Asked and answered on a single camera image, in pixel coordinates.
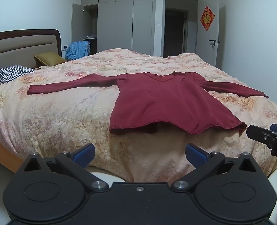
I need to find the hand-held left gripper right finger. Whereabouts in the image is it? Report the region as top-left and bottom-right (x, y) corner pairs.
(171, 143), (262, 193)

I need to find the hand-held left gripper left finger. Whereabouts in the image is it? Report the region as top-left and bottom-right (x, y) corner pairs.
(19, 143), (109, 193)

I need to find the dark red long-sleeve shirt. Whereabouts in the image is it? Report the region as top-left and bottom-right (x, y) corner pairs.
(27, 71), (270, 135)

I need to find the pink floral blanket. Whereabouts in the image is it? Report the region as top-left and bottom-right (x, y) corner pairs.
(0, 48), (277, 183)

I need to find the olive gold pillow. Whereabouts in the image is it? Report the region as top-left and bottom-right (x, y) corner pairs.
(34, 52), (67, 68)

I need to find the blue cloth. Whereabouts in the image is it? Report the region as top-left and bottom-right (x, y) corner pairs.
(65, 40), (91, 61)

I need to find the houndstooth pillow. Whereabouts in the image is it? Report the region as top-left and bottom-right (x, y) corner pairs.
(0, 66), (36, 85)

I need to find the white door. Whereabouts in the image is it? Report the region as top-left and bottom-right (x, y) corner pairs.
(195, 0), (219, 71)

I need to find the red diamond door decoration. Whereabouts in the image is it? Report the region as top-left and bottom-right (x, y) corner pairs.
(200, 5), (215, 32)

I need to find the beige padded bed headboard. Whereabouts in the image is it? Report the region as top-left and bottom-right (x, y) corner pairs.
(0, 29), (62, 90)

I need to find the grey wardrobe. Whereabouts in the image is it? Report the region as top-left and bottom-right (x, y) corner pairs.
(71, 0), (154, 57)

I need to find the wooden bed frame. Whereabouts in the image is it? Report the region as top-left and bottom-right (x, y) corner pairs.
(0, 133), (25, 172)

